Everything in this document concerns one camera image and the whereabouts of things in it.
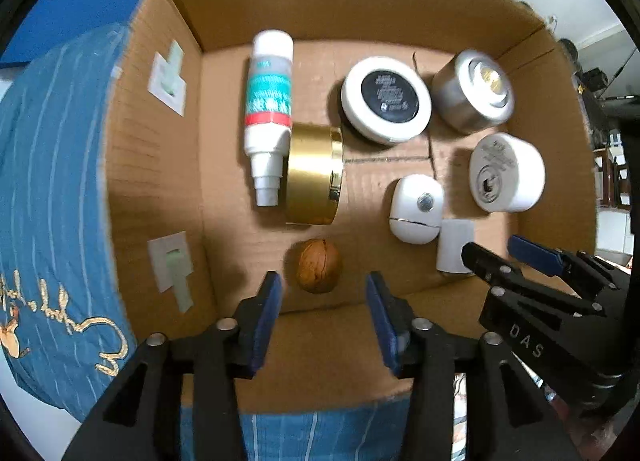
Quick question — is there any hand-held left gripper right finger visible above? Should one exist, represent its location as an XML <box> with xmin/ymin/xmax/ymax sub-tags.
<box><xmin>365</xmin><ymin>271</ymin><xmax>583</xmax><ymax>461</ymax></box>

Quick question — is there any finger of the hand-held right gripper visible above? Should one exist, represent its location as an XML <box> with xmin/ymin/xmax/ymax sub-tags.
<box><xmin>461</xmin><ymin>242</ymin><xmax>608</xmax><ymax>322</ymax></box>
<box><xmin>507</xmin><ymin>235</ymin><xmax>631</xmax><ymax>302</ymax></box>

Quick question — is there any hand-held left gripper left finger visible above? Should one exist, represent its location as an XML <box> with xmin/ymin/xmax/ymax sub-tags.
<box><xmin>60</xmin><ymin>271</ymin><xmax>283</xmax><ymax>461</ymax></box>

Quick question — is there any small white cylindrical bottle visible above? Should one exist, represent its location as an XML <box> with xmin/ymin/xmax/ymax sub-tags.
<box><xmin>436</xmin><ymin>219</ymin><xmax>476</xmax><ymax>275</ymax></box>

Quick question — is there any brown walnut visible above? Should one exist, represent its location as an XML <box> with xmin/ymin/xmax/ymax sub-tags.
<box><xmin>295</xmin><ymin>238</ymin><xmax>344</xmax><ymax>294</ymax></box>

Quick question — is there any white cream jar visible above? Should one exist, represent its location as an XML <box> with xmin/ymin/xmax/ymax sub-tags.
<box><xmin>468</xmin><ymin>132</ymin><xmax>546</xmax><ymax>213</ymax></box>

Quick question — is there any cardboard box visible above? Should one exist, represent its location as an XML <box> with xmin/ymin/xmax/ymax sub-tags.
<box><xmin>102</xmin><ymin>0</ymin><xmax>598</xmax><ymax>414</ymax></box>

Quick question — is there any white egg-shaped case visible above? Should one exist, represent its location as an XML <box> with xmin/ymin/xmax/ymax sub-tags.
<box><xmin>389</xmin><ymin>174</ymin><xmax>445</xmax><ymax>245</ymax></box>

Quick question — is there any gold round tin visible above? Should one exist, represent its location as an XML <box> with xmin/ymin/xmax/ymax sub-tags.
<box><xmin>285</xmin><ymin>123</ymin><xmax>346</xmax><ymax>226</ymax></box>

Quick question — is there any silver metal jar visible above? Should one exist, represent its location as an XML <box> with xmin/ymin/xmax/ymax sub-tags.
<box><xmin>431</xmin><ymin>49</ymin><xmax>516</xmax><ymax>135</ymax></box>

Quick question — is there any white jar with black lid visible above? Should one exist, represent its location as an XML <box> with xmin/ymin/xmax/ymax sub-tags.
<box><xmin>341</xmin><ymin>57</ymin><xmax>433</xmax><ymax>146</ymax></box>

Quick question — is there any white spray bottle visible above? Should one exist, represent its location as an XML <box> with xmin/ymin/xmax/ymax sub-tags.
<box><xmin>244</xmin><ymin>30</ymin><xmax>295</xmax><ymax>208</ymax></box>

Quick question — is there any blue striped blanket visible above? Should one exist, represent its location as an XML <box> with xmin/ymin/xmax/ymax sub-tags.
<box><xmin>0</xmin><ymin>23</ymin><xmax>416</xmax><ymax>461</ymax></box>

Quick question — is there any blue foam mat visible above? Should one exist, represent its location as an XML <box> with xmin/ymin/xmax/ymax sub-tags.
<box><xmin>0</xmin><ymin>0</ymin><xmax>161</xmax><ymax>69</ymax></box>

